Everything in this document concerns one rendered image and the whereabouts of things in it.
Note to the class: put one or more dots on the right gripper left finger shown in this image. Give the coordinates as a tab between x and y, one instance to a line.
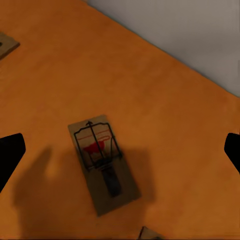
12	149

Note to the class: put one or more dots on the cabinet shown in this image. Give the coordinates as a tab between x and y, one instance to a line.
171	124

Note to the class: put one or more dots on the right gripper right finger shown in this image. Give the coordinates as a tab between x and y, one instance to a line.
232	149

